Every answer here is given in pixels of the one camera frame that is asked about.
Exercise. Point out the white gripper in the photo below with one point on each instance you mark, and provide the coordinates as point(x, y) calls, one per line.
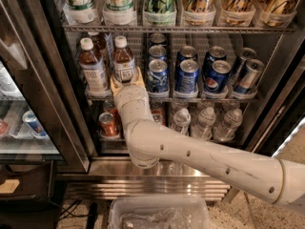
point(130, 95)

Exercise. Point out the tea bottle white label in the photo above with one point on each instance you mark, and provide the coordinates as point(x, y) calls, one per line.
point(123, 60)

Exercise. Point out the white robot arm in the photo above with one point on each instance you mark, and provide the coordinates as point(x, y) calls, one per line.
point(276, 181)

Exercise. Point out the left front tea bottle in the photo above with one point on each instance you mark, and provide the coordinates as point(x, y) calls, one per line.
point(91, 62)

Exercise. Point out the rear tea bottle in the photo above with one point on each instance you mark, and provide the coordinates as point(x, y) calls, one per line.
point(104, 43)

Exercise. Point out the left clear water bottle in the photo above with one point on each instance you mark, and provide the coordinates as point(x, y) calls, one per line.
point(181, 121)

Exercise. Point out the clear water bottle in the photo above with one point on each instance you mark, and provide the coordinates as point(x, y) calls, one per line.
point(181, 121)
point(202, 127)
point(224, 130)

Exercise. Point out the middle clear water bottle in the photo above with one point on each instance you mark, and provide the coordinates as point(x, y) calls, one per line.
point(202, 127)

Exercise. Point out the left glass fridge door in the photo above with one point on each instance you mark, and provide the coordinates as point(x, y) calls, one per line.
point(36, 55)

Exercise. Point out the right clear water bottle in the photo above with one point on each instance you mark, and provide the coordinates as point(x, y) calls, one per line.
point(224, 130)

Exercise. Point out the gold tall can middle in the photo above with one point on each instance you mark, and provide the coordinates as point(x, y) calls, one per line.
point(235, 13)

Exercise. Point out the gold tall can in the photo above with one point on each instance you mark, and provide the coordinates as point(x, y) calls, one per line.
point(195, 11)
point(274, 13)
point(235, 13)

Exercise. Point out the right open fridge door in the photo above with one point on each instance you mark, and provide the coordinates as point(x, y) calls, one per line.
point(270, 120)

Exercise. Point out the rear left orange can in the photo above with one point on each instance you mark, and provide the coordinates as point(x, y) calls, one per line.
point(109, 107)

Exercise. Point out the front blue patterned can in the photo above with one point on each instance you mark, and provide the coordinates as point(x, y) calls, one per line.
point(157, 76)

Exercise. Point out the blue patterned can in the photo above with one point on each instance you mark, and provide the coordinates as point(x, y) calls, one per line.
point(157, 52)
point(157, 76)

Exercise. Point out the rear right orange can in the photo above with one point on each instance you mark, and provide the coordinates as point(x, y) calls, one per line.
point(157, 108)

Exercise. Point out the front right orange can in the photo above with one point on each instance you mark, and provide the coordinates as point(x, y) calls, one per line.
point(158, 118)

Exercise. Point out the front left orange can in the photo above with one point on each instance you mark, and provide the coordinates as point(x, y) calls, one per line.
point(108, 124)

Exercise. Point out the rear dark can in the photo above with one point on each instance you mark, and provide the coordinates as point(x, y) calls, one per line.
point(157, 39)

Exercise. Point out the front blue pepsi can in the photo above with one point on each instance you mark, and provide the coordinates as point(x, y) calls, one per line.
point(186, 77)

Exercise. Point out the blue pepsi can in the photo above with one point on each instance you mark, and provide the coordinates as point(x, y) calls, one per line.
point(186, 77)
point(186, 52)

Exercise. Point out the rear blue pepsi can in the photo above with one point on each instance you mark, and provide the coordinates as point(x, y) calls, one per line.
point(186, 52)

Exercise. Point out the white orange tall can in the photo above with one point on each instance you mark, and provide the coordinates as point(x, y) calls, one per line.
point(119, 12)

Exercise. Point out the front pepsi logo can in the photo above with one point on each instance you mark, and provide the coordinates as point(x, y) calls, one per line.
point(217, 77)

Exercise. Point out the pepsi logo can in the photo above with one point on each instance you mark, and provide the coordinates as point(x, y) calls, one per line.
point(217, 77)
point(214, 53)

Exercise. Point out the white green tall can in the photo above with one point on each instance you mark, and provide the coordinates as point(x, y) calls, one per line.
point(81, 11)

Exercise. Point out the rear pepsi logo can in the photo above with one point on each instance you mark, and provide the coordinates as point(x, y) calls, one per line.
point(214, 53)

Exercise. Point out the gold tall can left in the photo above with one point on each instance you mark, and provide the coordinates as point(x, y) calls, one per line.
point(195, 11)

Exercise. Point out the rear silver blue can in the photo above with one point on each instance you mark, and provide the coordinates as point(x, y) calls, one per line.
point(243, 55)

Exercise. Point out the silver blue can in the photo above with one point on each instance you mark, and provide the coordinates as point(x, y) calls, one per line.
point(248, 76)
point(243, 55)

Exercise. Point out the front silver blue can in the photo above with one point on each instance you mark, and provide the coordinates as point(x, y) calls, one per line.
point(248, 76)

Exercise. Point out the clear plastic bin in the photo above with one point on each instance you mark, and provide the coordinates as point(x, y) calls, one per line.
point(159, 212)

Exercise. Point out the gold tall can right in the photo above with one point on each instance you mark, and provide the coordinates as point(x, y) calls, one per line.
point(274, 13)

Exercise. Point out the middle wire shelf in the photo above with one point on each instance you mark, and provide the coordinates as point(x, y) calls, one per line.
point(192, 100)

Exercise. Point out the wire shelf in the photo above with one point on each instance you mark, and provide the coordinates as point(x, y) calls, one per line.
point(192, 100)
point(178, 29)

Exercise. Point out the upper wire shelf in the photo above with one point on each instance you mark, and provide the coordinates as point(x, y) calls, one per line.
point(178, 29)

